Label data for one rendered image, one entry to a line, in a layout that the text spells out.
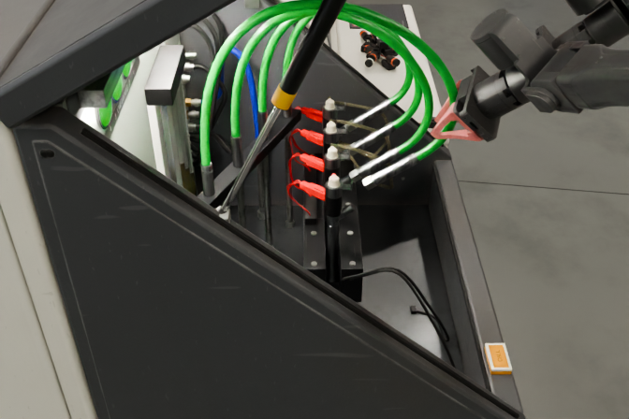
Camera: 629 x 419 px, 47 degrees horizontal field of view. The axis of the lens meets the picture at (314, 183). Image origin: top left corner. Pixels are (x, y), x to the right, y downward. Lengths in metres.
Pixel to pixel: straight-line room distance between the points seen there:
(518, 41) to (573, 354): 1.66
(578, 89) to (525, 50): 0.11
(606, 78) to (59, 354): 0.70
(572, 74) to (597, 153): 2.56
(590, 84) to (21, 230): 0.64
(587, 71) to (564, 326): 1.77
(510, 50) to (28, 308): 0.66
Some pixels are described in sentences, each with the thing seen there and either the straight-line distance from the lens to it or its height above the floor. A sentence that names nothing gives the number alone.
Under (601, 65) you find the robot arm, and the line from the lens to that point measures 0.86.
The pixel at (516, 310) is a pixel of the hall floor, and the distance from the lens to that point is 2.58.
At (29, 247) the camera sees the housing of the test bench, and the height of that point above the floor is 1.30.
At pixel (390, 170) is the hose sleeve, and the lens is 1.13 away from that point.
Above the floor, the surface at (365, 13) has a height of 1.41.
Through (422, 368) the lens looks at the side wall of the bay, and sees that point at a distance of 0.93.
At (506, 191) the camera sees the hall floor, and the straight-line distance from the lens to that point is 3.08.
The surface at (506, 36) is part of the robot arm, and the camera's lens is 0.95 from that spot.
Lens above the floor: 1.81
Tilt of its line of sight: 37 degrees down
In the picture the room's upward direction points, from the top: straight up
